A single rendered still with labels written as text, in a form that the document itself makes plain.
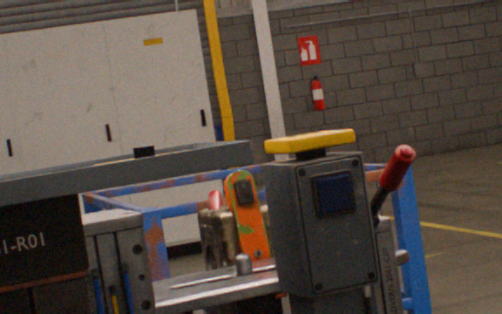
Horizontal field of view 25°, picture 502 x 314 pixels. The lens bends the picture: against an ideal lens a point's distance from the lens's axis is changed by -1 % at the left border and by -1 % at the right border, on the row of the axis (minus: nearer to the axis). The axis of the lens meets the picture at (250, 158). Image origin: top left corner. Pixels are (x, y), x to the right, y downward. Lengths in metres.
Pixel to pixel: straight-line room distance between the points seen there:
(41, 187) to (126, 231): 0.23
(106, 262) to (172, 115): 8.19
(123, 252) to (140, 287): 0.04
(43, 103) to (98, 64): 0.54
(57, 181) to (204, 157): 0.11
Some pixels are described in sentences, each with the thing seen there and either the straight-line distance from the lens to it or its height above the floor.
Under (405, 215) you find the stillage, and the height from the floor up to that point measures 0.80.
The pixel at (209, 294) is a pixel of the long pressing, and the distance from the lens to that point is 1.18.
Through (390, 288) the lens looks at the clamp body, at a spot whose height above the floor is 0.99.
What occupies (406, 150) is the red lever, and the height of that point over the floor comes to 1.13.
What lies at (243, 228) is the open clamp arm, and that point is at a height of 1.04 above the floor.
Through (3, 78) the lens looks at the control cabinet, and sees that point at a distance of 9.04.
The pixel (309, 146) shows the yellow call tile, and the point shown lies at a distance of 0.92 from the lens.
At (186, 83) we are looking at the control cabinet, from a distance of 9.24.
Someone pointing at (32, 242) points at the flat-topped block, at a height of 1.12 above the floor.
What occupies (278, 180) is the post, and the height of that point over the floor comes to 1.13.
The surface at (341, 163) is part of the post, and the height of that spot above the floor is 1.13.
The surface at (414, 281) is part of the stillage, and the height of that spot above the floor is 0.61.
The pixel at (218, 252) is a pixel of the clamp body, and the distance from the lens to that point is 1.45.
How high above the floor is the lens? 1.20
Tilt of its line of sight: 3 degrees down
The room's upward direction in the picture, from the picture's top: 9 degrees counter-clockwise
